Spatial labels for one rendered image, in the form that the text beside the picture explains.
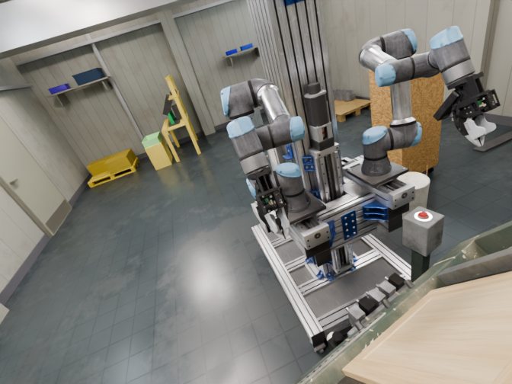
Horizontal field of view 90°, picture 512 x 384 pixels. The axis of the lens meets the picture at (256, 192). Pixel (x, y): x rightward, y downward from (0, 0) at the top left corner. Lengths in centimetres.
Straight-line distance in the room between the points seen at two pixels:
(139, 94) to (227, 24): 279
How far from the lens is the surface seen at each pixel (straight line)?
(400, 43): 145
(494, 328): 71
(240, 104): 113
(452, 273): 115
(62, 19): 616
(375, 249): 221
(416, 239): 143
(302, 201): 129
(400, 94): 146
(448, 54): 102
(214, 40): 746
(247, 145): 70
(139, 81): 736
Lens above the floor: 181
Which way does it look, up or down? 29 degrees down
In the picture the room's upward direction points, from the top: 18 degrees counter-clockwise
